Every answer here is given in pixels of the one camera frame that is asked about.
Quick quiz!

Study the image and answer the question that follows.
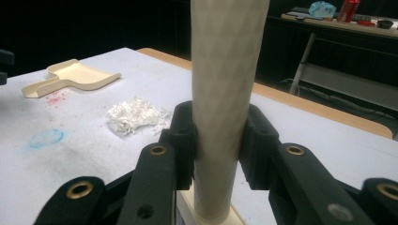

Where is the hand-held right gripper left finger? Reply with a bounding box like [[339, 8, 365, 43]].
[[116, 100, 197, 225]]

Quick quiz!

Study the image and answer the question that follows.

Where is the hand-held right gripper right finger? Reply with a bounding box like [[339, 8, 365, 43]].
[[239, 104, 375, 225]]

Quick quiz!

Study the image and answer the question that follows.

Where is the white paper towel roll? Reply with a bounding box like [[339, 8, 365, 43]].
[[176, 0, 270, 225]]

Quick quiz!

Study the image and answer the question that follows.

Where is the pile of white paper shreds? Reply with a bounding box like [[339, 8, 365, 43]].
[[107, 97, 173, 137]]

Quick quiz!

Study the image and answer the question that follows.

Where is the beige dustpan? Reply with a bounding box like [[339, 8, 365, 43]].
[[21, 58, 122, 99]]

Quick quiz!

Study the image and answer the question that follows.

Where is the white metal stand leg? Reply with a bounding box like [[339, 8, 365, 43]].
[[288, 32, 317, 96]]

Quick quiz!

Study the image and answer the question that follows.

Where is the white table cover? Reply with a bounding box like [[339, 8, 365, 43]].
[[0, 47, 398, 225]]

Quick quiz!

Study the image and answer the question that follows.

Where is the grey shelf board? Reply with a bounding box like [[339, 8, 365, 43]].
[[299, 62, 398, 113]]

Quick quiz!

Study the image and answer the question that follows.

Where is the wooden side table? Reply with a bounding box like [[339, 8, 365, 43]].
[[281, 11, 398, 40]]

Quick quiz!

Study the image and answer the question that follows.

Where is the blue plastic bag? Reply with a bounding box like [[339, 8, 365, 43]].
[[308, 0, 337, 19]]

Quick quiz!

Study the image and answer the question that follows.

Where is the red drinks can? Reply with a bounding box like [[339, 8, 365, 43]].
[[336, 0, 360, 23]]

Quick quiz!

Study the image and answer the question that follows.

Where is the black bowl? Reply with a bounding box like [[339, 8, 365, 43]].
[[376, 19, 394, 30]]

